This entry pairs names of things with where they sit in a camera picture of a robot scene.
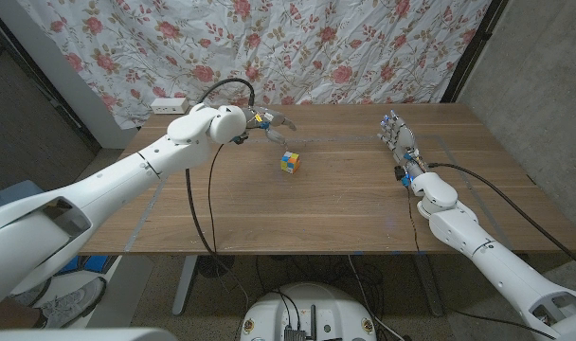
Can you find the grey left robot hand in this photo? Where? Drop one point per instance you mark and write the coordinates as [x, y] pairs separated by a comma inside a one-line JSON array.
[[269, 120]]

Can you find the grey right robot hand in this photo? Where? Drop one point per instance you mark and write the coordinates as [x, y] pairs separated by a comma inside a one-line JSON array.
[[404, 139]]

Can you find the multicolour Rubik's cube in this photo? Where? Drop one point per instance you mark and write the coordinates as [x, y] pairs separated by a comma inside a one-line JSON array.
[[290, 162]]

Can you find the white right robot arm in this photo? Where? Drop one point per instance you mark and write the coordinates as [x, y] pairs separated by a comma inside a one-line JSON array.
[[482, 251]]

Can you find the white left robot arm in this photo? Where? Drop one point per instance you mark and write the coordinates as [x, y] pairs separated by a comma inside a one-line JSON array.
[[127, 175]]

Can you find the floral backdrop cloth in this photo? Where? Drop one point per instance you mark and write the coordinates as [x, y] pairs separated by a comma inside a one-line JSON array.
[[269, 47]]

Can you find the white power strip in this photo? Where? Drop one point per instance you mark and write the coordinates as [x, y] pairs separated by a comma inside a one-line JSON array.
[[169, 105]]

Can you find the black backdrop stand pole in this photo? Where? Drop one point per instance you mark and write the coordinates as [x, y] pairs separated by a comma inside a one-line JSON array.
[[473, 47]]

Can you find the grey table leg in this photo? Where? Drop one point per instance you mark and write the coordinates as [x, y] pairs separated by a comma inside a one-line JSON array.
[[430, 289]]

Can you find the black round floor base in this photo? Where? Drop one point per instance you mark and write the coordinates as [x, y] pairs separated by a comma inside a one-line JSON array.
[[214, 265]]

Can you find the white table leg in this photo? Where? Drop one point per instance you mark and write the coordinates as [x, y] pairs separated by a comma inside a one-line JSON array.
[[184, 289]]

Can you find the white robot torso base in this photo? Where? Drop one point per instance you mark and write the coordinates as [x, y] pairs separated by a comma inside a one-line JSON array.
[[269, 312]]

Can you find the blue plastic pad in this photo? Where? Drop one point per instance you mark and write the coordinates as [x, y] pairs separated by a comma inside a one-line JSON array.
[[96, 263]]

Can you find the white floor platform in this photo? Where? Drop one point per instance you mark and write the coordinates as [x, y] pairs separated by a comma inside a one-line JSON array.
[[127, 293]]

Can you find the grey sneaker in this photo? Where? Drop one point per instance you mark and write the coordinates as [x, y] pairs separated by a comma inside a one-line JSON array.
[[75, 303]]

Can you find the blue-grey box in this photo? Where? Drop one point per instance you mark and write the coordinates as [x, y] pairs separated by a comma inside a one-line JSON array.
[[8, 194]]

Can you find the person's leg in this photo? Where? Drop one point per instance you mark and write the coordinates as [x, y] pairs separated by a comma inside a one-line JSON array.
[[8, 315]]

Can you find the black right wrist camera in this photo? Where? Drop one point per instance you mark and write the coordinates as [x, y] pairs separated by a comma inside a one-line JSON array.
[[400, 172]]

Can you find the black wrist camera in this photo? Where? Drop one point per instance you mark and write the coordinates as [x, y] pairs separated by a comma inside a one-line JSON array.
[[240, 138], [400, 172]]

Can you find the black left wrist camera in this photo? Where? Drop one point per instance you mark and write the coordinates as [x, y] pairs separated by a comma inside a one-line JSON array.
[[240, 138]]

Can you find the black door frame strip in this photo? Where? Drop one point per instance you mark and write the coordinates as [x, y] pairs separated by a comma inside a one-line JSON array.
[[41, 83]]

